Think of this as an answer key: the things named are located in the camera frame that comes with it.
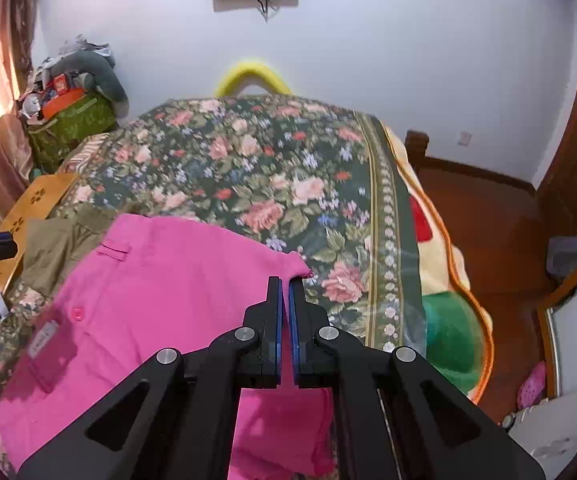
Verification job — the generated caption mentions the orange box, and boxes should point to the orange box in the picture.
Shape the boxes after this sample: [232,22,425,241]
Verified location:
[41,87,86,113]

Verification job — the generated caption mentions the olive green pants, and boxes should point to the olive green pants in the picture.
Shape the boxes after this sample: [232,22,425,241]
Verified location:
[18,205,119,291]

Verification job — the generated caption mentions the yellow cushion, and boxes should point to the yellow cushion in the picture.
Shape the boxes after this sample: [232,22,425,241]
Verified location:
[213,58,294,98]

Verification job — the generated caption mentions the green patterned storage bag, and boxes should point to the green patterned storage bag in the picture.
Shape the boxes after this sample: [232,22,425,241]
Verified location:
[26,91,119,166]

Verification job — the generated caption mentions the pink slipper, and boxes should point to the pink slipper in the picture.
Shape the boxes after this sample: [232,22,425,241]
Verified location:
[517,362,546,411]

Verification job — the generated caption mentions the striped cloth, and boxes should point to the striped cloth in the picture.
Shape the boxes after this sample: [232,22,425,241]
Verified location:
[63,135,119,171]

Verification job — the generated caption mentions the grey waste bin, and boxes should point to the grey waste bin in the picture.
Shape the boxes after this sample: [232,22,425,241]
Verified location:
[547,235,577,281]

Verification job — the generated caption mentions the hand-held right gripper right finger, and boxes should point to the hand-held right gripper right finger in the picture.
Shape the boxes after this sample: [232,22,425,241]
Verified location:
[289,278,545,480]

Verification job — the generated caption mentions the black monitor cable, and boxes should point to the black monitor cable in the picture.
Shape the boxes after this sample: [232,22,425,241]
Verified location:
[251,0,279,23]

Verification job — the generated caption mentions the pink pants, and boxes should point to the pink pants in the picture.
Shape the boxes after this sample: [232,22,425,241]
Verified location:
[0,213,336,478]

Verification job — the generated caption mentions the olive green cloth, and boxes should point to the olive green cloth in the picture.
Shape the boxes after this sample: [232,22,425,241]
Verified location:
[383,125,495,406]

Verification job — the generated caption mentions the floral bedspread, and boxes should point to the floral bedspread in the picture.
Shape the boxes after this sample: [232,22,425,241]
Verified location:
[0,97,426,476]

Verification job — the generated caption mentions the pile of light clothes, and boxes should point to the pile of light clothes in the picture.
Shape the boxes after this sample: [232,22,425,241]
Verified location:
[33,35,114,76]

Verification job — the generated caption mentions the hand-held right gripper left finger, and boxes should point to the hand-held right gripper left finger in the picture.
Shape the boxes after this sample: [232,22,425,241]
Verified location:
[16,276,283,480]

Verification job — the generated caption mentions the wooden bed frame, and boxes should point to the wooden bed frame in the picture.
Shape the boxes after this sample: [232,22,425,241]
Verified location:
[404,130,536,193]

